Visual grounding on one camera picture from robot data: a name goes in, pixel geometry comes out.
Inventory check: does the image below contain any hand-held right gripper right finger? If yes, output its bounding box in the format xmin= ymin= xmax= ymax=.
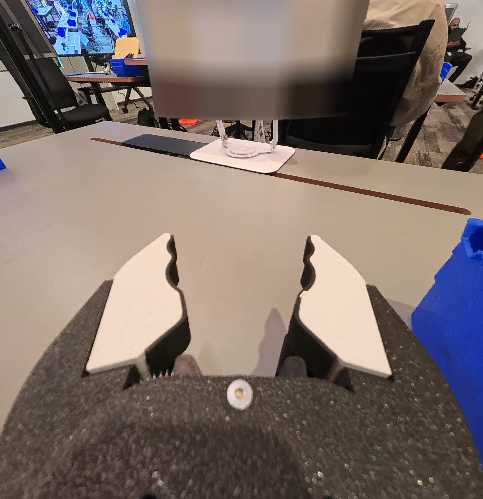
xmin=276 ymin=235 xmax=393 ymax=382

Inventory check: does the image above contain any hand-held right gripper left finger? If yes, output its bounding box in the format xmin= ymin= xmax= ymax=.
xmin=85 ymin=233 xmax=191 ymax=379

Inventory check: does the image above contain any large blue plastic bin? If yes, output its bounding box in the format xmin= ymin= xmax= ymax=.
xmin=412 ymin=218 xmax=483 ymax=480

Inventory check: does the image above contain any black flat mat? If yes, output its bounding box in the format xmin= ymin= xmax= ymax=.
xmin=122 ymin=134 xmax=209 ymax=157

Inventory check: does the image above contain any white document stand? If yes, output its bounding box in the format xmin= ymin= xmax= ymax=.
xmin=190 ymin=119 xmax=296 ymax=174

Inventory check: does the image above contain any black mesh chair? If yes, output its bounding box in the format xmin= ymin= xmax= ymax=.
xmin=278 ymin=19 xmax=435 ymax=162

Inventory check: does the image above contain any black office chair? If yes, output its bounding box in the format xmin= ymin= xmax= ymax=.
xmin=23 ymin=58 xmax=113 ymax=129

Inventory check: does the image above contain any brown-edged background table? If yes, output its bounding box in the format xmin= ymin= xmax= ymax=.
xmin=66 ymin=58 xmax=152 ymax=114

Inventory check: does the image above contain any grey background table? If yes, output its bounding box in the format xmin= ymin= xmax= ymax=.
xmin=434 ymin=82 xmax=466 ymax=104

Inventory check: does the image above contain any small wooden board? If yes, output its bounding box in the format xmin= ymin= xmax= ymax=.
xmin=115 ymin=37 xmax=140 ymax=59

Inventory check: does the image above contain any wall screen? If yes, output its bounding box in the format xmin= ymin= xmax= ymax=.
xmin=23 ymin=0 xmax=137 ymax=57

